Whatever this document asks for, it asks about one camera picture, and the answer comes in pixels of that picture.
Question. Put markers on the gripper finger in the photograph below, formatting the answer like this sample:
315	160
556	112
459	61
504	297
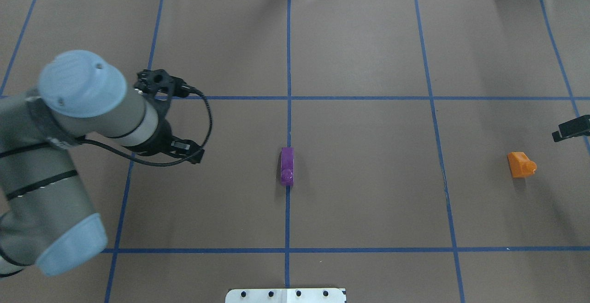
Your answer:
577	127
194	157
183	145

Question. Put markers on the purple trapezoid block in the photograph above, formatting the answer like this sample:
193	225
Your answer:
287	173

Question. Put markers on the orange trapezoid block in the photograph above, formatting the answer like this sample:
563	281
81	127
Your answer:
521	166

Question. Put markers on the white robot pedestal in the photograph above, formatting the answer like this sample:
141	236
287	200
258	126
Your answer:
287	295

